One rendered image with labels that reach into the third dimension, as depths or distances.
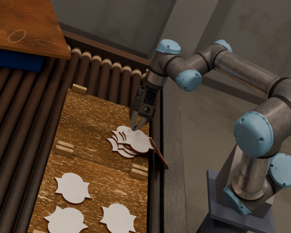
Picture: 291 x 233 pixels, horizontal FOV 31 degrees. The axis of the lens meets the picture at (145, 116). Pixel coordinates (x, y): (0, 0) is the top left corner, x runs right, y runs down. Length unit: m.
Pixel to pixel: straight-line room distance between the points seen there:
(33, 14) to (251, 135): 1.30
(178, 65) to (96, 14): 2.95
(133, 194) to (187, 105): 2.69
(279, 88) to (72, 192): 0.70
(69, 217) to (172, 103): 0.97
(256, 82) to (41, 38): 0.98
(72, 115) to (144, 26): 2.70
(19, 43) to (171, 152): 0.73
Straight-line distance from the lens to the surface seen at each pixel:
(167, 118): 2.26
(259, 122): 1.41
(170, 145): 2.11
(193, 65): 1.72
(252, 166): 1.58
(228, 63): 1.68
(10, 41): 2.13
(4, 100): 2.00
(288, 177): 1.84
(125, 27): 4.64
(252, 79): 1.60
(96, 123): 2.01
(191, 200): 3.43
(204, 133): 4.14
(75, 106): 2.06
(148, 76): 1.80
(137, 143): 1.92
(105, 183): 1.76
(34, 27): 2.29
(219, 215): 1.98
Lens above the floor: 2.05
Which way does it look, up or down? 31 degrees down
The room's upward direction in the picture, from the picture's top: 25 degrees clockwise
